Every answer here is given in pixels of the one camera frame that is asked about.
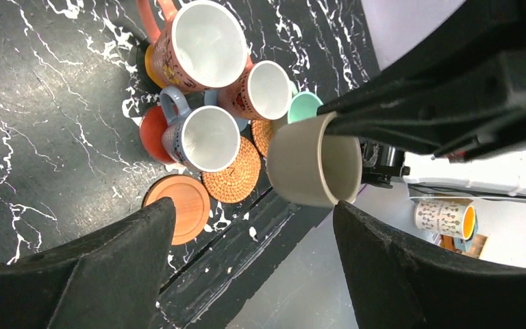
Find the patterned paper cup background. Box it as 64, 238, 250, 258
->
414, 199, 477, 240

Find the teal green bowl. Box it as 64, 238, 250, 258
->
287, 91, 323, 123

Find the orange round coaster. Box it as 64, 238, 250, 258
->
144, 44, 166, 88

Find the woven rattan coaster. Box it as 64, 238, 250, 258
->
201, 136, 262, 204
251, 120, 274, 158

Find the white cup floral pattern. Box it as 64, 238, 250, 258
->
136, 1, 248, 93

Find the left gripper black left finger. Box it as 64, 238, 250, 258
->
0, 197, 176, 328

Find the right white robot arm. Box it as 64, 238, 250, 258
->
319, 1, 526, 199

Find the small olive cup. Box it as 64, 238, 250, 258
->
266, 112, 362, 208

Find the white cup dark outside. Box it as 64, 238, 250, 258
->
159, 86, 241, 173

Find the small white cup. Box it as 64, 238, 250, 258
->
217, 58, 292, 121

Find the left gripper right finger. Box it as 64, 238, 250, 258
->
333, 202, 526, 328

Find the smooth wooden coaster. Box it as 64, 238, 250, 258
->
142, 175, 210, 245

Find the blue round coaster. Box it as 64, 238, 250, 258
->
203, 90, 249, 132

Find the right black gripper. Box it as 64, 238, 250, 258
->
318, 1, 526, 159

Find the red round coaster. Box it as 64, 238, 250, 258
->
139, 106, 175, 165

